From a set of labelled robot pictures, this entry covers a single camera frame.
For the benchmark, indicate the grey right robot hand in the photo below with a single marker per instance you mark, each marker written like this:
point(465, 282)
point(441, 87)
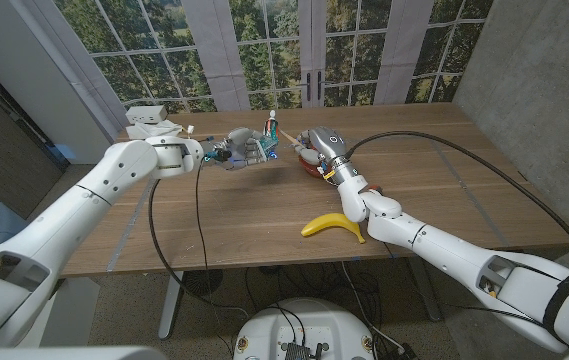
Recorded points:
point(329, 145)

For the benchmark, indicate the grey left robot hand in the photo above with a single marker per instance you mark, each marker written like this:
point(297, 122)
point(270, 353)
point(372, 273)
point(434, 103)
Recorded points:
point(244, 150)

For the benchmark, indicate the green white toothpaste tube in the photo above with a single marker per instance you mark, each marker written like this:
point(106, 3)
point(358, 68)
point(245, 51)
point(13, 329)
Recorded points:
point(270, 135)

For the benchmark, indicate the wooden toothbrush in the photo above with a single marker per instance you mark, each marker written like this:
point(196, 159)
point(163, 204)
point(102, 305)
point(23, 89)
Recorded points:
point(289, 137)

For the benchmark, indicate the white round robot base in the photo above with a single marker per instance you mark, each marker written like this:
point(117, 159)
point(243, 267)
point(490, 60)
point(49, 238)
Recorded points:
point(309, 325)

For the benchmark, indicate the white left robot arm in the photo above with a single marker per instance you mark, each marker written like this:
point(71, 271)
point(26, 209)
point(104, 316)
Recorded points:
point(89, 200)

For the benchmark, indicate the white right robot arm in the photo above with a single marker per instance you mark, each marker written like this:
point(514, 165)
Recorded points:
point(454, 250)

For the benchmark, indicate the red bowl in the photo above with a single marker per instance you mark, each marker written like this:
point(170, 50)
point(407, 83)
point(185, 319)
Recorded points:
point(311, 167)

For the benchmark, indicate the yellow toy banana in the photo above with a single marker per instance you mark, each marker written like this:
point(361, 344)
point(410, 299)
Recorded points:
point(326, 224)

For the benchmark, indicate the white crumpled tissue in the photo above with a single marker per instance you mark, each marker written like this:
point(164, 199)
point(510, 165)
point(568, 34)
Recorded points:
point(154, 130)

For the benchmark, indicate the printed window backdrop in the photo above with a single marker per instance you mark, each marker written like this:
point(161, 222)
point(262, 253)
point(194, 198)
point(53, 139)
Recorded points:
point(264, 50)

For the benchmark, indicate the white power strip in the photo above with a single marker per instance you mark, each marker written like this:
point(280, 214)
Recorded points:
point(146, 114)

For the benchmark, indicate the black round floor device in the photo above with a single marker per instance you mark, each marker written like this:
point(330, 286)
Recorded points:
point(203, 282)

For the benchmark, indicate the white table leg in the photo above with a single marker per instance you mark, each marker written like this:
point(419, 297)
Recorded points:
point(170, 305)

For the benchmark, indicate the white robot torso edge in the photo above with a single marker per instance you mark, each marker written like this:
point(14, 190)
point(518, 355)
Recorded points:
point(64, 354)

